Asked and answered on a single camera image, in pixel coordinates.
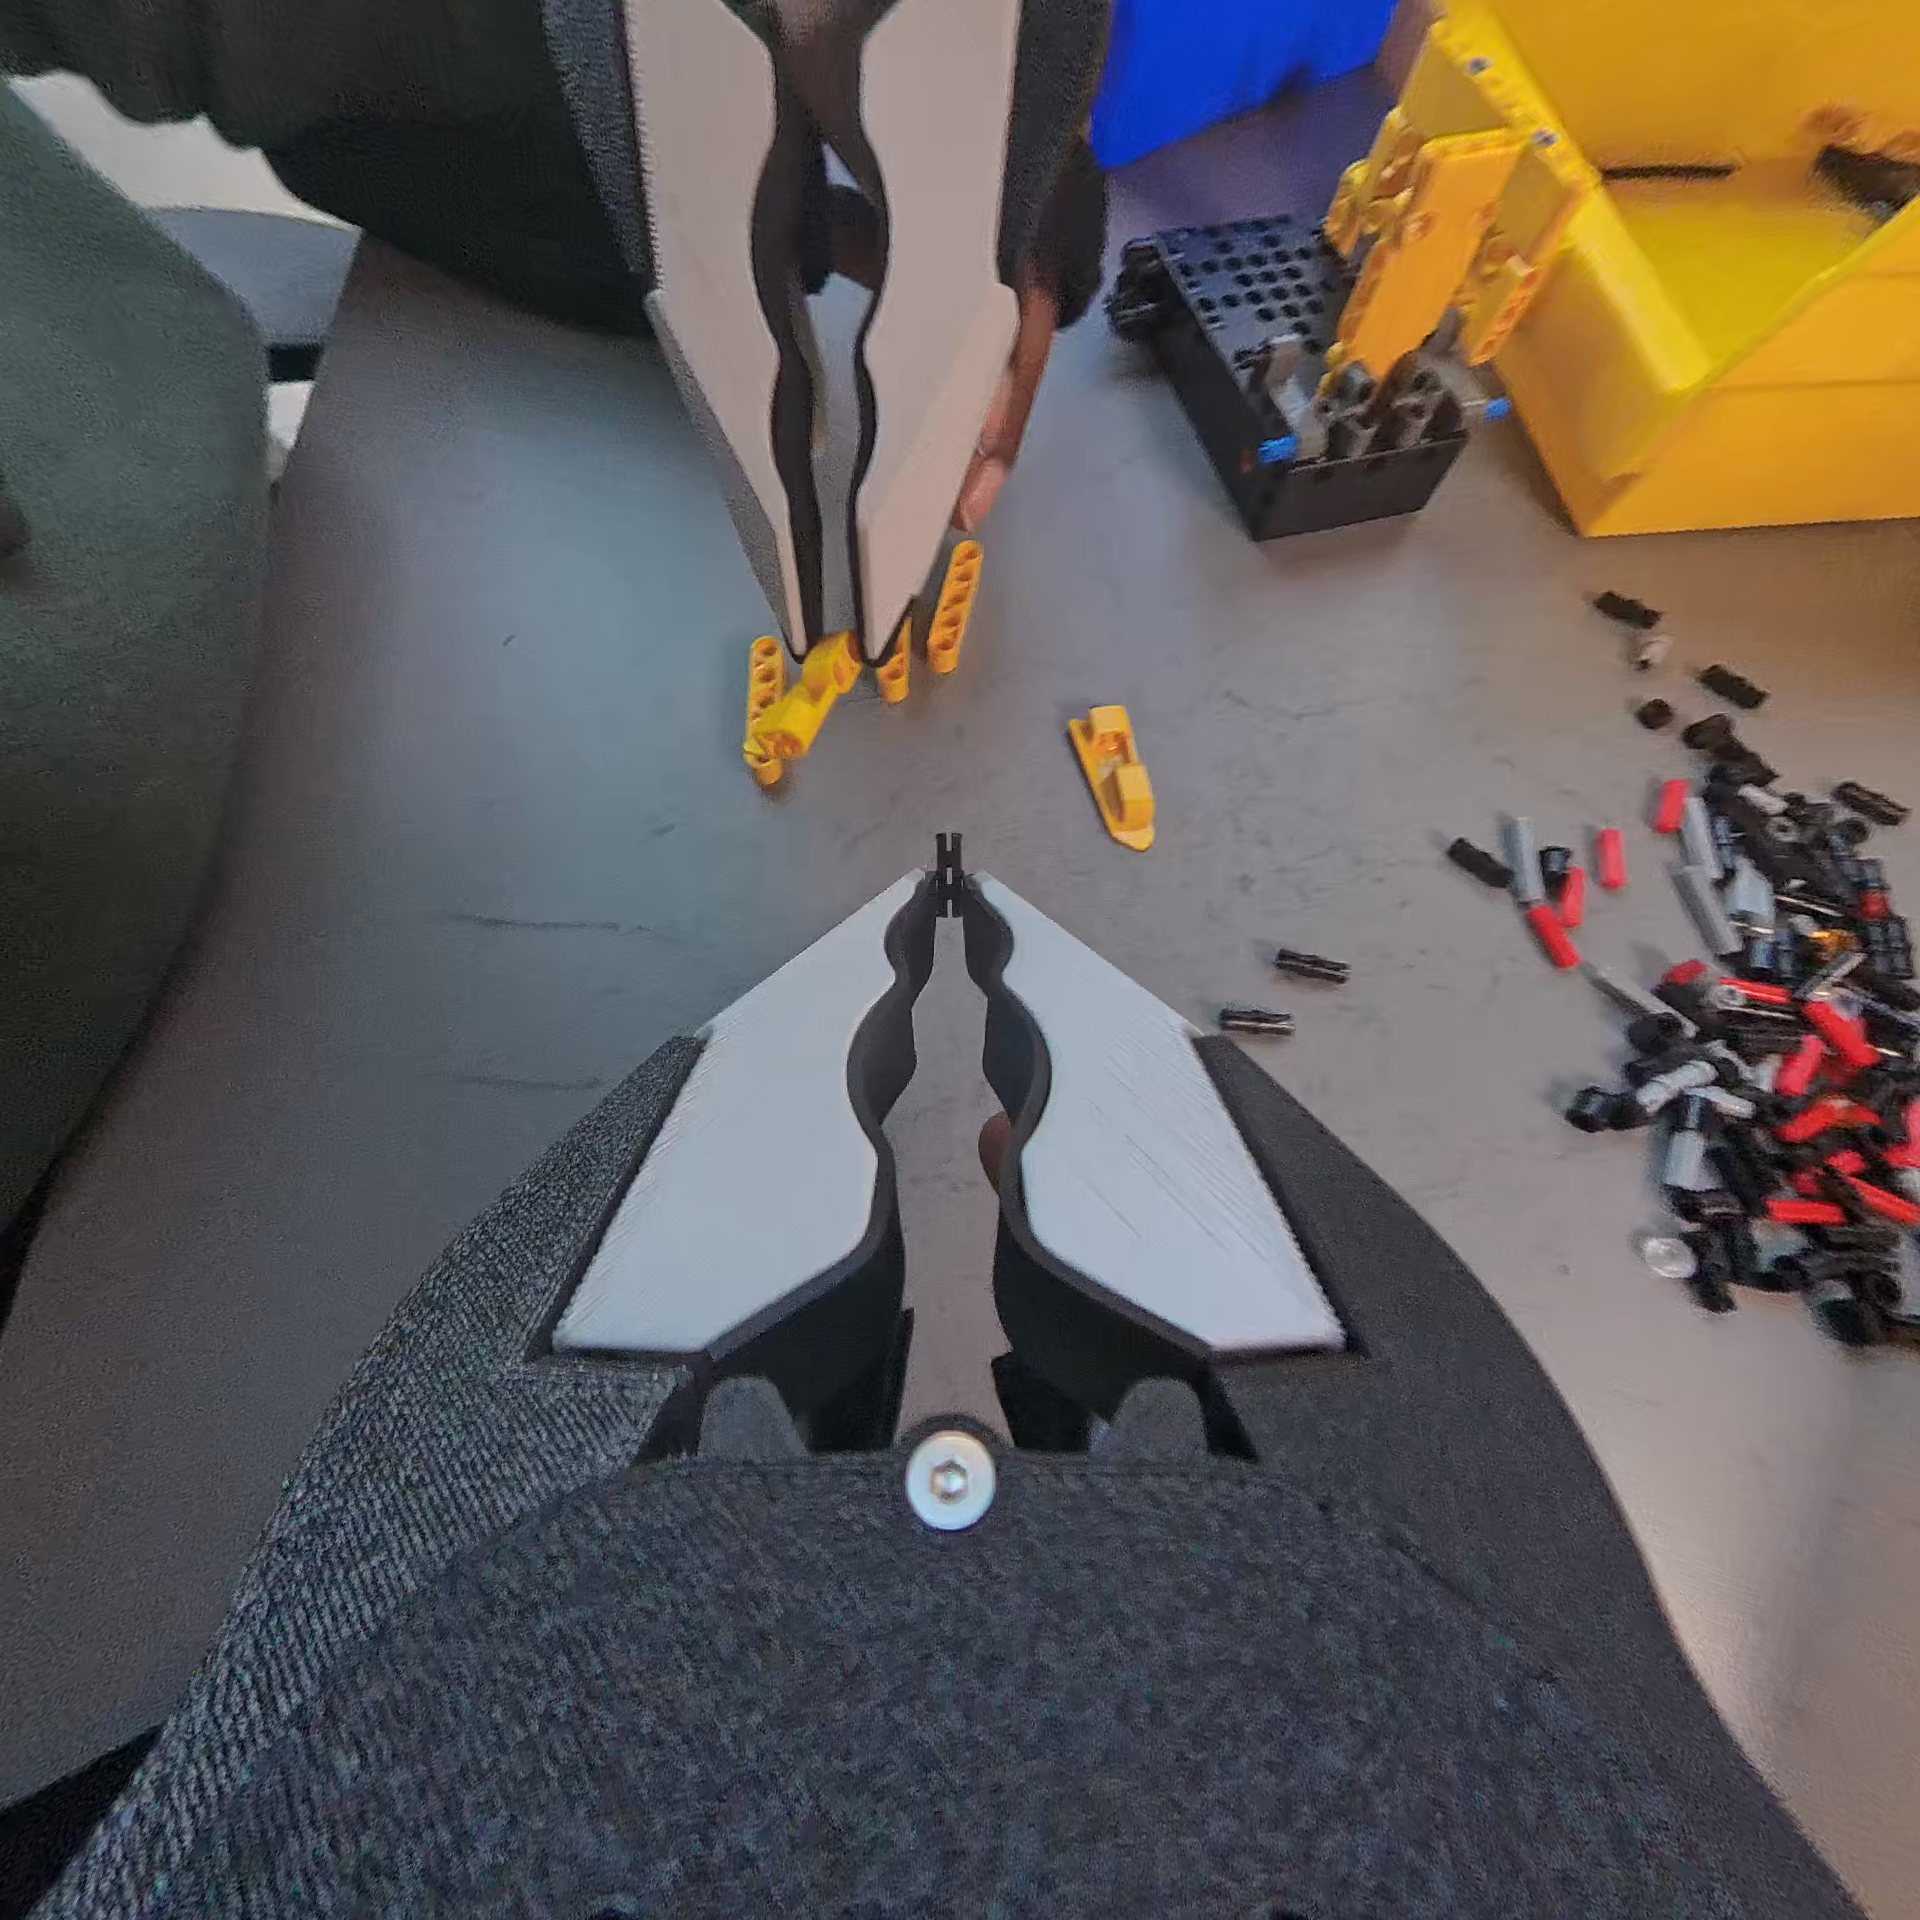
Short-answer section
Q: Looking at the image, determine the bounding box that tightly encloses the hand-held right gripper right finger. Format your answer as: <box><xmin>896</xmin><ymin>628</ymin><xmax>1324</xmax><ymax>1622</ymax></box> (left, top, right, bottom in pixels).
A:
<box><xmin>958</xmin><ymin>874</ymin><xmax>1349</xmax><ymax>1453</ymax></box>

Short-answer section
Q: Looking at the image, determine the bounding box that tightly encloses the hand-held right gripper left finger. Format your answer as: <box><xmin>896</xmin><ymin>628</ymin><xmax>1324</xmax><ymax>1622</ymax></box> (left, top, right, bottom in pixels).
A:
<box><xmin>551</xmin><ymin>870</ymin><xmax>943</xmax><ymax>1453</ymax></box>

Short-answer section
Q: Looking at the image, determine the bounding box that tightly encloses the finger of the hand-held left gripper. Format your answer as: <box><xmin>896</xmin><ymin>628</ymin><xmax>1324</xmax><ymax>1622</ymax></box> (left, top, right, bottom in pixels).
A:
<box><xmin>824</xmin><ymin>0</ymin><xmax>1025</xmax><ymax>665</ymax></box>
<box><xmin>622</xmin><ymin>0</ymin><xmax>830</xmax><ymax>664</ymax></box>

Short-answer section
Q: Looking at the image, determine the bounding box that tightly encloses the blue plastic bin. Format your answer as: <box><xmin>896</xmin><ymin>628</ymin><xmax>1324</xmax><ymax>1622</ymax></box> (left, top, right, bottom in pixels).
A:
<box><xmin>1092</xmin><ymin>0</ymin><xmax>1403</xmax><ymax>169</ymax></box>

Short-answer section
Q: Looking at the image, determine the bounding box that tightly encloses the yellow lego connector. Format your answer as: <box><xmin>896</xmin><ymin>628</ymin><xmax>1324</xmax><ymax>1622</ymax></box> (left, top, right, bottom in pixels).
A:
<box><xmin>1067</xmin><ymin>705</ymin><xmax>1158</xmax><ymax>856</ymax></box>
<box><xmin>744</xmin><ymin>630</ymin><xmax>863</xmax><ymax>758</ymax></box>

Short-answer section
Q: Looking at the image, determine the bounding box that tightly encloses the black and yellow lego model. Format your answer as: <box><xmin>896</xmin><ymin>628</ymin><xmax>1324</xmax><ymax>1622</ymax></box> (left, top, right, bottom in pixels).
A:
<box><xmin>1107</xmin><ymin>16</ymin><xmax>1600</xmax><ymax>541</ymax></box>

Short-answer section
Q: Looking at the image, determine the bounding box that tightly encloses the pile of small lego pins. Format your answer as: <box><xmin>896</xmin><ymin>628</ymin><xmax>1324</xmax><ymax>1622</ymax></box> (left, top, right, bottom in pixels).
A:
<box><xmin>1445</xmin><ymin>590</ymin><xmax>1920</xmax><ymax>1347</ymax></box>

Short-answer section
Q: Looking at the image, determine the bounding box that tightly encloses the person's left forearm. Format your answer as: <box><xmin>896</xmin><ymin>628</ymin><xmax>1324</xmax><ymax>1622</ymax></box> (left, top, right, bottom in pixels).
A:
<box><xmin>0</xmin><ymin>0</ymin><xmax>572</xmax><ymax>153</ymax></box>

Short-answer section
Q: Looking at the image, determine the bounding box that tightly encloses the long black lego beam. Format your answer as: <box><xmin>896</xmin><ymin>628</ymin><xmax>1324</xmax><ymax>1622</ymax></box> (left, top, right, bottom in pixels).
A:
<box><xmin>1815</xmin><ymin>141</ymin><xmax>1920</xmax><ymax>213</ymax></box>

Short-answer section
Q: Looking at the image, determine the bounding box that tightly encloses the person's left hand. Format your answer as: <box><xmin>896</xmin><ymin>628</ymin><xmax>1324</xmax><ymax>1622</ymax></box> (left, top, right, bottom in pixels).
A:
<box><xmin>951</xmin><ymin>281</ymin><xmax>1062</xmax><ymax>534</ymax></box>

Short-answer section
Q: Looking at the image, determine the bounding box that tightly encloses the yellow plastic bin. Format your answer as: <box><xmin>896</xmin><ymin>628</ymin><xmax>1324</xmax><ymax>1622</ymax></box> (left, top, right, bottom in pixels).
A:
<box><xmin>1409</xmin><ymin>0</ymin><xmax>1920</xmax><ymax>539</ymax></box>

